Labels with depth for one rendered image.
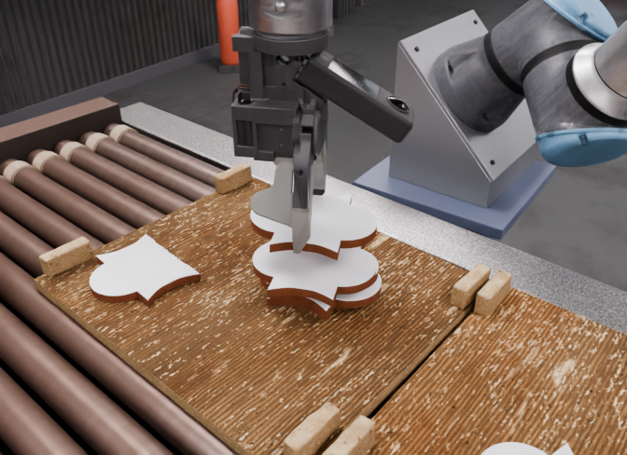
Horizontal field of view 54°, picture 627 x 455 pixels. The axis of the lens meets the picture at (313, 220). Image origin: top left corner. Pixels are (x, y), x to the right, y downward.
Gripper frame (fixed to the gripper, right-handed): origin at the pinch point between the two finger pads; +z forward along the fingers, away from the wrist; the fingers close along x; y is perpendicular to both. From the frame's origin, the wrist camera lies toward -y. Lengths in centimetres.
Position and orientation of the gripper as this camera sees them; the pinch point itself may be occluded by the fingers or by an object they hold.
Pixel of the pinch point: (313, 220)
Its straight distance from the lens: 65.8
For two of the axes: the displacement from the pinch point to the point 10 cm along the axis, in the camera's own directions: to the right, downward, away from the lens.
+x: -1.7, 5.2, -8.4
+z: 0.0, 8.5, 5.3
